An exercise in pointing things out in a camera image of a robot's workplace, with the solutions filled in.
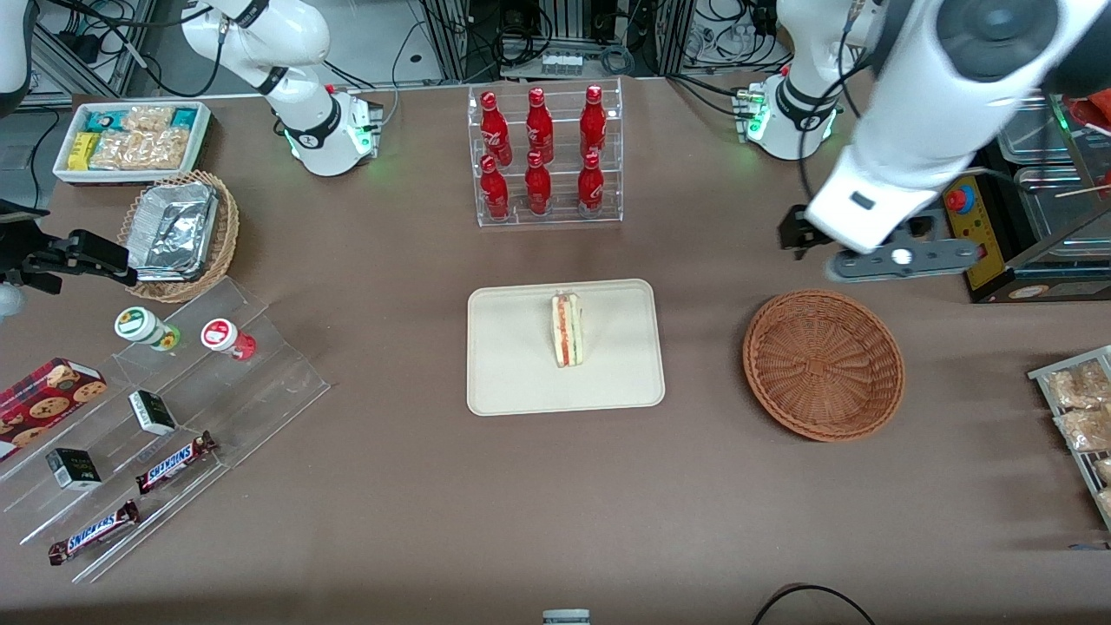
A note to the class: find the yellow snack packet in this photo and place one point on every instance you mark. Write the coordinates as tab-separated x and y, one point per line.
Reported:
82	149

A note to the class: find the teal snack packet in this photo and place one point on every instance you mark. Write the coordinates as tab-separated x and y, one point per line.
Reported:
104	120
186	117

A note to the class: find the triangle sandwich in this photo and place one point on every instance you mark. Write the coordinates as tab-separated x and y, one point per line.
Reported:
567	330

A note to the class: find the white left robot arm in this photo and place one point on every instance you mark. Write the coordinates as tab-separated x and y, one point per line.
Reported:
920	104

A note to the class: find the red-lid white cup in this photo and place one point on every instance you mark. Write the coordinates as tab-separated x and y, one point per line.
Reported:
222	337

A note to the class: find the small grey device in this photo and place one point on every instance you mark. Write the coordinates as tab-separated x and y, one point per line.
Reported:
566	617

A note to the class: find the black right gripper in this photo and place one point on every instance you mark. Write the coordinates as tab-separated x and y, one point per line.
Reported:
35	253

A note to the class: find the grey metal gripper plate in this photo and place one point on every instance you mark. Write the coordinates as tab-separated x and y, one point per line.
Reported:
933	258

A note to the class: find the small black box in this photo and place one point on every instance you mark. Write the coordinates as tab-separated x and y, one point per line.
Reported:
74	469
153	413

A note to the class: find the white snack bin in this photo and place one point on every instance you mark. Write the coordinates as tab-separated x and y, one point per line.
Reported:
204	143

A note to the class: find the aluminium foil tray stack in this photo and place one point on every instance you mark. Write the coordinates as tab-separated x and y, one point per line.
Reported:
174	230

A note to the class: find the round brown wicker basket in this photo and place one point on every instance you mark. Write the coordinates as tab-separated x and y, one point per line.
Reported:
825	365

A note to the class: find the green-lid white cup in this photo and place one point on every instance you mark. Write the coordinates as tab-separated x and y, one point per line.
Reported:
139	325

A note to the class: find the aluminium frame rack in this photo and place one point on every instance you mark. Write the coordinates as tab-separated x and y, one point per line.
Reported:
451	39

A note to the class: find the tan oval wicker basket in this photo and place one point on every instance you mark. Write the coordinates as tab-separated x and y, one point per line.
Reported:
224	243

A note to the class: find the tray of packaged snacks right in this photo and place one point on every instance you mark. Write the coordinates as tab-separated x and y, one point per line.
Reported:
1041	375

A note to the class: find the clear bag of pastries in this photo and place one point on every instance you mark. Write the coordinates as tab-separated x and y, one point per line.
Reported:
1085	430
1106	502
1076	386
1104	470

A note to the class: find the red cola bottle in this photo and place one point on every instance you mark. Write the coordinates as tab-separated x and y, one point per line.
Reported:
539	128
593	121
495	193
590	187
538	187
495	130

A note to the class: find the red cookie box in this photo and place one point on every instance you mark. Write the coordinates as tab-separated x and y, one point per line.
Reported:
43	404

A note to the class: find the clear acrylic stepped stand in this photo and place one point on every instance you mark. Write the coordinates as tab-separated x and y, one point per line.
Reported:
260	391

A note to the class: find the clear acrylic bottle rack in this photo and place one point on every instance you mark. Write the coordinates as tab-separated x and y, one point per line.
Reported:
560	213

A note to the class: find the beige rectangular tray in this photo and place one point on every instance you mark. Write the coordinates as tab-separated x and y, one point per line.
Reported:
512	347

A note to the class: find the small clear cracker bag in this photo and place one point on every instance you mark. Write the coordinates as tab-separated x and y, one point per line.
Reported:
147	117

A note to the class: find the Snickers chocolate bar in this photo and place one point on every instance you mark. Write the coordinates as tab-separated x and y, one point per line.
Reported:
94	532
174	463

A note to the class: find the large clear cracker bag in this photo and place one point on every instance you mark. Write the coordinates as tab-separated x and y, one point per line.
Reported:
139	149

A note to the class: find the black machine with yellow panel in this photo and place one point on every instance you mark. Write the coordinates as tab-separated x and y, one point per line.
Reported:
985	221

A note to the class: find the white power strip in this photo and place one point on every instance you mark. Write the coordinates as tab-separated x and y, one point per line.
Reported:
562	63

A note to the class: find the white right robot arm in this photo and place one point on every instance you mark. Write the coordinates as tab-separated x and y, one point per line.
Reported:
295	52

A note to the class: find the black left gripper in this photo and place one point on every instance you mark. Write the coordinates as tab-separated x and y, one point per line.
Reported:
793	233

